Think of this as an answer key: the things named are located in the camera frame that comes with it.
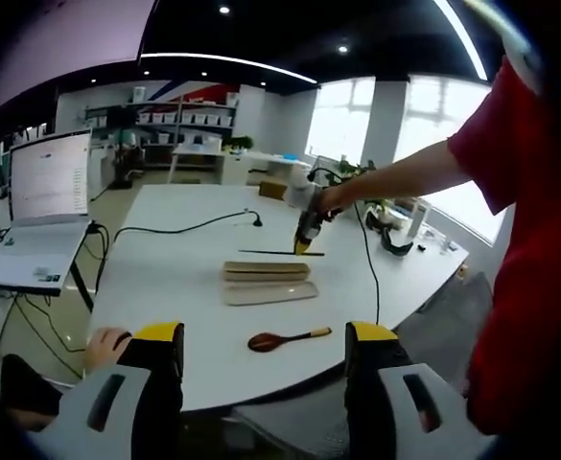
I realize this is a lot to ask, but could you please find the white laptop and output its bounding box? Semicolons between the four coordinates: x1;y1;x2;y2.
0;127;94;297

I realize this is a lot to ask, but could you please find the white work table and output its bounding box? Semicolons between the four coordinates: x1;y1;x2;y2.
169;143;226;183

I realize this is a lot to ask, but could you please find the red-brown wooden spoon utensil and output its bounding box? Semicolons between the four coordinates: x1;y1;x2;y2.
246;326;333;355

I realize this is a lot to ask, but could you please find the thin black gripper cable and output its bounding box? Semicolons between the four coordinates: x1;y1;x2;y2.
306;167;382;325

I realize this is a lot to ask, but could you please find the black cable with plug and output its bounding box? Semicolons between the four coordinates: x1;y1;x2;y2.
111;208;265;241

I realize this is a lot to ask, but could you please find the brown box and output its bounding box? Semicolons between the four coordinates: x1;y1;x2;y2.
258;180;290;202

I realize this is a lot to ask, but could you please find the white floor cabinet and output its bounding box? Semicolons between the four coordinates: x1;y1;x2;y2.
87;142;114;192

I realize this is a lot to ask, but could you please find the narrow bright window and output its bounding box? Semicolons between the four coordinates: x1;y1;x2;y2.
306;76;377;162

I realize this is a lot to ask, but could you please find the black laptop stand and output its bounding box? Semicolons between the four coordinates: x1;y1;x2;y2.
68;261;97;315

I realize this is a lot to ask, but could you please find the person in red shirt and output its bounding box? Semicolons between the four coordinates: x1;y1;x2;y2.
447;55;561;437

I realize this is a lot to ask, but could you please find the beige cutlery case lid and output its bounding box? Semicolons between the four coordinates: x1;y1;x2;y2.
222;281;319;308

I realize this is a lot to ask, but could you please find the dark wooden chopstick utensil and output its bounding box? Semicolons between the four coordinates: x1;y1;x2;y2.
238;247;326;259

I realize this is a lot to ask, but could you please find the white bottle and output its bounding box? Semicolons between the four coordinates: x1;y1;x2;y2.
408;198;432;240

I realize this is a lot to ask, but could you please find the pale purple ceiling panel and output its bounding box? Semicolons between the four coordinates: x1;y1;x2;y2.
0;0;161;119

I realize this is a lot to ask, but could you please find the shelf of white storage bins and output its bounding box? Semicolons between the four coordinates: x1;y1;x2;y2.
85;98;241;145

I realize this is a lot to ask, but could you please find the person's right hand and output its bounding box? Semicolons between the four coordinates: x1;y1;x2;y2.
316;184;358;224

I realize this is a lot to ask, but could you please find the white low cabinet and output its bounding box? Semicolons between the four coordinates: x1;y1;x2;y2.
220;150;313;188

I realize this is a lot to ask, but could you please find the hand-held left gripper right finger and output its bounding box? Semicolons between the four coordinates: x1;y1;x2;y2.
345;320;490;460

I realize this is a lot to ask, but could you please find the white chest-worn device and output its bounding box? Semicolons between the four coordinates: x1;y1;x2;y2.
498;18;545;92

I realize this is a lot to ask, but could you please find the green potted plant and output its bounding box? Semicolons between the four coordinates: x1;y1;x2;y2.
335;158;378;179

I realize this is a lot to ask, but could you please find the black laptop power cable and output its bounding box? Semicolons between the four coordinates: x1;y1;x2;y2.
87;220;112;293

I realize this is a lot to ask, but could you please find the black headset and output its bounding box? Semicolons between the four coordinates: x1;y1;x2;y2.
364;209;414;259

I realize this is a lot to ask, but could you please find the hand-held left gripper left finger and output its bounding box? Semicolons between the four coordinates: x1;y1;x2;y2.
44;321;186;460

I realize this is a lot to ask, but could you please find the wide bright window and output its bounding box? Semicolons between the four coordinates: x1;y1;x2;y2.
394;74;506;245

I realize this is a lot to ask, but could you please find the long ceiling light strip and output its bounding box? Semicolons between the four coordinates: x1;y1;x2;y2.
432;0;488;81
140;51;319;86

